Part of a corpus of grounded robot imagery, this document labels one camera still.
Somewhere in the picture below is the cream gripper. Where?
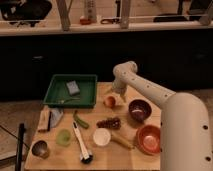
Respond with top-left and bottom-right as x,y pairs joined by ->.
105,83 -> 127,103

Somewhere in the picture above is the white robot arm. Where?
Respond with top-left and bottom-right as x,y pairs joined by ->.
111,61 -> 213,171

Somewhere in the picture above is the white plastic cup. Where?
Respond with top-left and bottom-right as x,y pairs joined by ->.
93,128 -> 111,146

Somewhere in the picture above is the green plastic cup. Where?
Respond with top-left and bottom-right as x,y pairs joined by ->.
56,129 -> 71,146

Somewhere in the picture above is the metal cup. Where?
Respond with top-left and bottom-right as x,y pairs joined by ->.
32,140 -> 50,159

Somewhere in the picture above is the dark purple bowl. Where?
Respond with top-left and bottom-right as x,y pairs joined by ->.
128,99 -> 152,122

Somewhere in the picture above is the bunch of red grapes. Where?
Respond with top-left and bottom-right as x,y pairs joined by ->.
96,117 -> 121,130

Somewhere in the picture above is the grey sponge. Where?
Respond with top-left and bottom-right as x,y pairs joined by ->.
66,81 -> 80,95

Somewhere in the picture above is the yellow banana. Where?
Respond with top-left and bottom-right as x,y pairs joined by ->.
111,132 -> 134,149

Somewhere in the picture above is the green fork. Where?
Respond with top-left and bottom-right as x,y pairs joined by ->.
58,97 -> 80,104

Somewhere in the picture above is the green cucumber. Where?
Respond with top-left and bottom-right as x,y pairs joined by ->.
73,111 -> 89,129

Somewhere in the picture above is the green plastic tray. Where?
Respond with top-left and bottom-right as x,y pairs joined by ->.
43,74 -> 97,108

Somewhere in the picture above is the red bowl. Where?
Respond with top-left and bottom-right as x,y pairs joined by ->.
135,124 -> 160,155

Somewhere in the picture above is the white black brush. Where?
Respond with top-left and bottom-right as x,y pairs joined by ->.
73,122 -> 93,164

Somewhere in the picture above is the wooden block with knife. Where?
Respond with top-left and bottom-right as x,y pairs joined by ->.
38,110 -> 51,132

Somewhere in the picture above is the black pole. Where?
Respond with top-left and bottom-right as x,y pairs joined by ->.
15,123 -> 25,171

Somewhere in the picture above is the black office chair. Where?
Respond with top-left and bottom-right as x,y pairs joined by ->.
0,0 -> 52,27

